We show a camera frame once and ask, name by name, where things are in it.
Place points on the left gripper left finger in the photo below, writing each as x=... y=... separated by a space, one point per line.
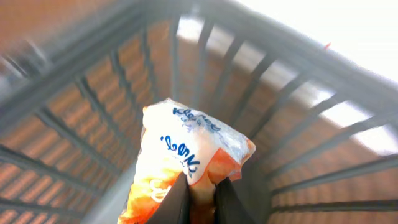
x=175 y=207

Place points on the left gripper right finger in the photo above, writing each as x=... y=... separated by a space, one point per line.
x=229 y=209

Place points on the dark grey plastic basket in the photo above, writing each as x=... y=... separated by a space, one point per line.
x=75 y=76

